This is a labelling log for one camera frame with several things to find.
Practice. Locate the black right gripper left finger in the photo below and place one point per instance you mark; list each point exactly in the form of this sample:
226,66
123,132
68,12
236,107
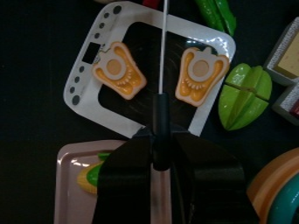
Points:
124,186

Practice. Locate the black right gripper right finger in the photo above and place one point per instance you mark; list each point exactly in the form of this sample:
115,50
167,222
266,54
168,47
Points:
210,189

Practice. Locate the pink plastic tray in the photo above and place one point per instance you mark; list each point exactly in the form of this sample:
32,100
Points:
70,189

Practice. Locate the green toy star fruit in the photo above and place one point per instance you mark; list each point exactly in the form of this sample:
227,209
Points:
240,99

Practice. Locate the orange toy toast right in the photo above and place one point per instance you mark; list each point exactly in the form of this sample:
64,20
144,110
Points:
200,75

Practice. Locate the white toy induction stove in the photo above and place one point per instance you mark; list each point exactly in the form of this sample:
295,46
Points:
128,13

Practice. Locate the green toy pea pod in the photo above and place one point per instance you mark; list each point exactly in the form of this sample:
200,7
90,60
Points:
218,14

